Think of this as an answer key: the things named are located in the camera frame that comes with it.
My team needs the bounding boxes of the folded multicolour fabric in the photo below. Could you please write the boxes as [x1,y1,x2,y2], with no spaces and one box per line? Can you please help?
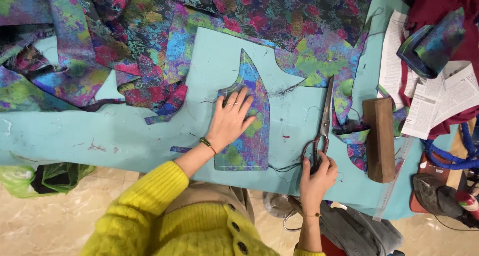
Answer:
[396,7,466,79]

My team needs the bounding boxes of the person's left hand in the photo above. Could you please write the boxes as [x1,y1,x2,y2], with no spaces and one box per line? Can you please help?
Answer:
[205,87,257,154]

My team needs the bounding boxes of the black clothes iron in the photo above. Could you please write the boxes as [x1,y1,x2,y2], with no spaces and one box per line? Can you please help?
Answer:
[412,173,479,228]

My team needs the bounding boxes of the maroon cloth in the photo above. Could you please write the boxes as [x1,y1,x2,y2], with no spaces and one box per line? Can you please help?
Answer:
[398,0,479,140]

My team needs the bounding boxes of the red spray can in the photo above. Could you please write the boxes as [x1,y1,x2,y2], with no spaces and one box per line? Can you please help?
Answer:
[455,190,479,221]

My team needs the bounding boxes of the metal bowl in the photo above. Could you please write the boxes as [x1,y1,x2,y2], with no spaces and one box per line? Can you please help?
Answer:
[262,191,302,219]

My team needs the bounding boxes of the beige garment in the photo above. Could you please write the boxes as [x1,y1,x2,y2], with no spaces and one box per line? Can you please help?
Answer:
[138,172,256,224]

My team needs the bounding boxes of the yellow knit sweater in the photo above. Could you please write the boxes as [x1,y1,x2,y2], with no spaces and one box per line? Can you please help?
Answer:
[80,160,327,256]

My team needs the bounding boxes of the person's right hand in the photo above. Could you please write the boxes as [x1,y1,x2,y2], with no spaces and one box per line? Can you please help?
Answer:
[299,151,340,214]

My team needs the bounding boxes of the grey denim garment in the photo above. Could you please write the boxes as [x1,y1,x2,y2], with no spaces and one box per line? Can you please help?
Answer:
[319,201,405,256]

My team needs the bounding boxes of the green plastic bag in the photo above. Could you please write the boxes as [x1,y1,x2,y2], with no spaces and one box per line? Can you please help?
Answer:
[0,163,96,199]

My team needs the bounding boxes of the brown board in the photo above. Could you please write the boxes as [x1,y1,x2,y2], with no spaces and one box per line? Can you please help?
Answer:
[409,151,451,214]

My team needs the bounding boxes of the black cable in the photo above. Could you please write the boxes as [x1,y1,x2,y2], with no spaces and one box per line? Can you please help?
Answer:
[433,214,479,233]

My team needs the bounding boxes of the large multicolour printed fabric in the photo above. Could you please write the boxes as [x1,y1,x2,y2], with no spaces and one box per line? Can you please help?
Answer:
[0,0,376,126]

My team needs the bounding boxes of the clear plastic ruler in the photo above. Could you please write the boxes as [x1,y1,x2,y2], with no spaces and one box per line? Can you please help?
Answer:
[372,136,415,222]

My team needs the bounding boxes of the metal tailor scissors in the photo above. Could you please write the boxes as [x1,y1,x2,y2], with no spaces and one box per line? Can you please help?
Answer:
[300,75,335,174]

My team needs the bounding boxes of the brown wooden block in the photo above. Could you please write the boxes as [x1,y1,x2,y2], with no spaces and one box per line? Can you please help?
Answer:
[362,97,396,183]

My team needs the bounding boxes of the cut multicolour fabric piece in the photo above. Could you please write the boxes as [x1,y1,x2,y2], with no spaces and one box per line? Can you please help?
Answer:
[214,48,271,171]

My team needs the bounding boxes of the folded newspaper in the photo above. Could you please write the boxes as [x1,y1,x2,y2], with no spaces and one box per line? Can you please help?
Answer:
[400,60,479,140]

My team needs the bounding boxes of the blue cord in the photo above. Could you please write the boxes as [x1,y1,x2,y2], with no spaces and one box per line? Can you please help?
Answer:
[421,116,479,171]

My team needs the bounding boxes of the green bead bracelet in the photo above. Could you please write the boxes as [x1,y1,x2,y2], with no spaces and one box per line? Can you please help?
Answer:
[199,137,218,157]

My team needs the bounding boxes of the long newspaper sheet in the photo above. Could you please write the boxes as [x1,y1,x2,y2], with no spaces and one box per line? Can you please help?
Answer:
[378,10,419,110]

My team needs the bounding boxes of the multicolour fabric offcut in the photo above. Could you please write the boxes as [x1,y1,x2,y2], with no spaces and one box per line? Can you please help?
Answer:
[331,85,409,173]

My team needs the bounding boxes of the teal table cover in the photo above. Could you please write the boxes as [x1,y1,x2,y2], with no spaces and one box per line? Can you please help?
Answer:
[0,0,462,221]

